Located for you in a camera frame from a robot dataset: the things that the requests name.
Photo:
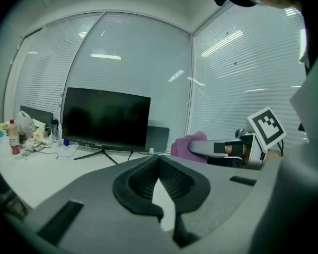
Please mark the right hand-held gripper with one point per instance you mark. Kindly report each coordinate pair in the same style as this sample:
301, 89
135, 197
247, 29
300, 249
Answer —
267, 126

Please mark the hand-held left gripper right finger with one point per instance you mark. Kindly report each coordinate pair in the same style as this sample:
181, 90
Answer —
222, 192

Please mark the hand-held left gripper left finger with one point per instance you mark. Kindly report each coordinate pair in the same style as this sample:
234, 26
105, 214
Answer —
95, 216

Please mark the pink cloth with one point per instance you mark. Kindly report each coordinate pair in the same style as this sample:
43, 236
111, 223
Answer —
181, 147

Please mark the black computer monitor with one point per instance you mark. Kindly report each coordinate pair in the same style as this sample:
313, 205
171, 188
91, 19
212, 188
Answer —
106, 118

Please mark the white power adapter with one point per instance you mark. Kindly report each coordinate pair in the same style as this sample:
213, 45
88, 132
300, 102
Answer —
151, 150

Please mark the small blue object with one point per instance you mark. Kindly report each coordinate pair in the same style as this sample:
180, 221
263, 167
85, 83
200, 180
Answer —
66, 142

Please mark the white charger plug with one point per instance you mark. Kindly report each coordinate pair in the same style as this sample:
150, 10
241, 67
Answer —
51, 139

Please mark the crumpled beige rag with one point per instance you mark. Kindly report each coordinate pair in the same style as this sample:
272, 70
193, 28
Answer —
33, 145

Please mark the black water bottle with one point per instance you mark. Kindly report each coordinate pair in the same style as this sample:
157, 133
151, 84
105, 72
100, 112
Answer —
54, 128

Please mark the yellow tissue box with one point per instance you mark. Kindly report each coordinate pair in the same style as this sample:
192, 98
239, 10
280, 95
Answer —
39, 134

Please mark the red-capped drink bottle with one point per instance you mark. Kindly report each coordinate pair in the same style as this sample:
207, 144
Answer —
14, 141

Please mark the white plastic bag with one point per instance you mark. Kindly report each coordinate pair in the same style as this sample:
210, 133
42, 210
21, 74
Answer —
25, 124

